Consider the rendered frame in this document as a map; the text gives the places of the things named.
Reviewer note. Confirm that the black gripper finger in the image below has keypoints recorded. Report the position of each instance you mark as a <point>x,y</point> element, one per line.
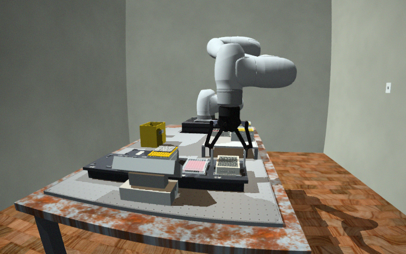
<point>246,147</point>
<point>210,146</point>

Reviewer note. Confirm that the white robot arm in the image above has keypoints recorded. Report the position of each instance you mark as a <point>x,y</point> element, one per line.
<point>239,65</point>

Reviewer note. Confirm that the dark grey rectangular pad with rg label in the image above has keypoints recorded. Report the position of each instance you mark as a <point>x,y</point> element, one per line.
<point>139,152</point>

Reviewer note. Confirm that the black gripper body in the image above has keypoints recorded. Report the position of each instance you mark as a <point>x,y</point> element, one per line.
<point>229,115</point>

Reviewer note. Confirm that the pink trough reservoir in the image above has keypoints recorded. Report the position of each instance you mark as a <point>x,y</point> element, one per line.
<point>224,134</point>

